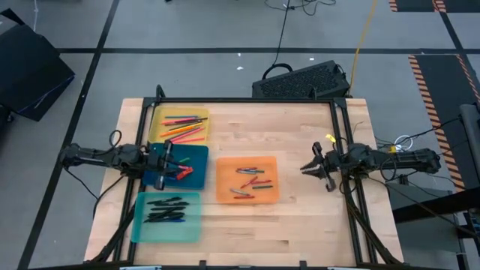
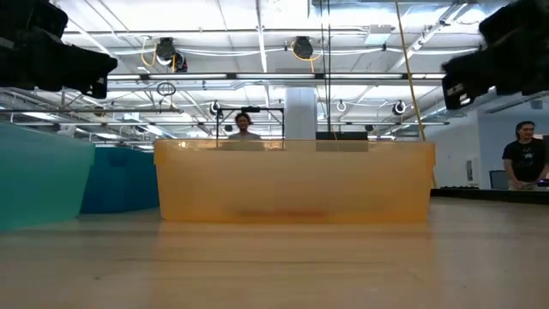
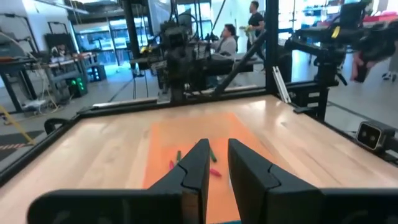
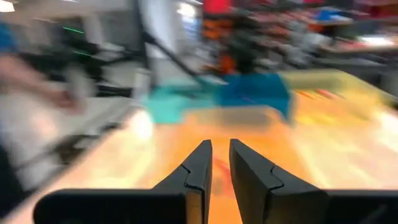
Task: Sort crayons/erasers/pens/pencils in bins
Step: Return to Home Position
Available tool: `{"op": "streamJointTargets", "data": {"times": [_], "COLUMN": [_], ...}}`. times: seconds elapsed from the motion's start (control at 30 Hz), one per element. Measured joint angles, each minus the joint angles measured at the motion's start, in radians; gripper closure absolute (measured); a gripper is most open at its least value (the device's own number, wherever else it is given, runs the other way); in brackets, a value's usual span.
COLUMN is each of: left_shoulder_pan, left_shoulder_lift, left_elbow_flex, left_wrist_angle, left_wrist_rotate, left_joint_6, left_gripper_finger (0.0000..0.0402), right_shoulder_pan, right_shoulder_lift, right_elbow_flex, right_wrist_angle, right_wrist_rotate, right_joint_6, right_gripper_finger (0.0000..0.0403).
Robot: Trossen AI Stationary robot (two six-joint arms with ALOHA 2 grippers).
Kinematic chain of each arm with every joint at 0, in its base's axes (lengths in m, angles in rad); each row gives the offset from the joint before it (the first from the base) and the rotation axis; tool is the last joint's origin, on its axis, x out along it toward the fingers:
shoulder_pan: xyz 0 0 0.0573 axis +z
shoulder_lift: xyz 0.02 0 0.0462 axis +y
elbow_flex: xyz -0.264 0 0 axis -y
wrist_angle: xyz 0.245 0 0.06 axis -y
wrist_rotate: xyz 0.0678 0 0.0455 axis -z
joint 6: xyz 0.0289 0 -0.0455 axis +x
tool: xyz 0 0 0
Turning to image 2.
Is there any black ceiling cable reel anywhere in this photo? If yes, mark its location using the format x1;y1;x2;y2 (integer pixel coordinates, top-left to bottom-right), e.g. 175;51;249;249
154;36;190;73
290;34;322;62

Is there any black rig frame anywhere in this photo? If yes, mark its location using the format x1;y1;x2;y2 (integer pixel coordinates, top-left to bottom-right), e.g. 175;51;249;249
214;105;286;141

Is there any grey office chair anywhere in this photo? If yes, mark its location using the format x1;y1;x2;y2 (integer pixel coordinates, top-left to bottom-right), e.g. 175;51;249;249
489;169;510;191

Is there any black hanging cable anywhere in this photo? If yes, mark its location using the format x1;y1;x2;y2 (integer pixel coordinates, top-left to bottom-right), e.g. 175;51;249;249
319;0;335;132

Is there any yellow hanging cable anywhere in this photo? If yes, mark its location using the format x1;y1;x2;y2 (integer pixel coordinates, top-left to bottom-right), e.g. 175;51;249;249
394;0;427;142

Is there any teal plastic bin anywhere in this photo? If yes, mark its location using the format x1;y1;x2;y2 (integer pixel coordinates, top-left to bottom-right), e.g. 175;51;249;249
0;122;96;233

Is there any blue plastic bin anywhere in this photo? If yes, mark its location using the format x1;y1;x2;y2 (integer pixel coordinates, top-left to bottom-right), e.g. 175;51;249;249
79;145;160;215

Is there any person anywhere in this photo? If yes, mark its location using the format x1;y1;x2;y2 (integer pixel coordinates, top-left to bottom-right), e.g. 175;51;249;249
501;120;549;191
228;112;262;142

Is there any orange plastic bin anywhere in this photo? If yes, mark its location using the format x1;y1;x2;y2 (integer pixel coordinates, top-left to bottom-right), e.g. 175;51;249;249
153;138;437;224

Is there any white column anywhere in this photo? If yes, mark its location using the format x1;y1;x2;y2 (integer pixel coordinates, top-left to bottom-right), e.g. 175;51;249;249
284;85;319;141

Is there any black perforated computer case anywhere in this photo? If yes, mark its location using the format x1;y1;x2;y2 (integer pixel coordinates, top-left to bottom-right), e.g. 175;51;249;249
316;130;369;142

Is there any grey horizontal beam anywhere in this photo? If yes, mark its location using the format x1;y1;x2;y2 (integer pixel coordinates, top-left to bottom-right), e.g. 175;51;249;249
102;71;447;83

